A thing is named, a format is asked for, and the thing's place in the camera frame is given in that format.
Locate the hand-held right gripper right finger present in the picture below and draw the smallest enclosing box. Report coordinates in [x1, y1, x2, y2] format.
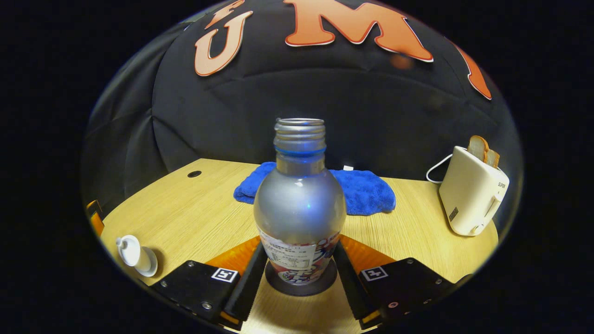
[333, 234, 473, 330]

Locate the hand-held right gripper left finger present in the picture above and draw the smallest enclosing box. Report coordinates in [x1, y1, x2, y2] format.
[151, 234, 269, 331]

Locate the white teacup lid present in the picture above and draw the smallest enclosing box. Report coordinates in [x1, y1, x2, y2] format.
[116, 234, 142, 268]

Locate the dark round coaster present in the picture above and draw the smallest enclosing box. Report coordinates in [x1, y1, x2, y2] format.
[265, 257, 338, 297]

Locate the silver water bottle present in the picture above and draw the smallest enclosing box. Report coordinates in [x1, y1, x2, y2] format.
[253, 118, 347, 285]

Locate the blue towel cloth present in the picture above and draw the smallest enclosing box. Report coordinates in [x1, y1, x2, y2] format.
[233, 161, 396, 216]

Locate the white toaster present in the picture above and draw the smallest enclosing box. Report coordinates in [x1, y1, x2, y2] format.
[439, 146, 510, 237]

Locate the black backdrop cloth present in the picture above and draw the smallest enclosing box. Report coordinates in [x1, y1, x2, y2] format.
[81, 0, 523, 218]

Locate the white toaster cable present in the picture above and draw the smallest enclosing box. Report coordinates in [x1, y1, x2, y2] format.
[426, 154, 453, 184]

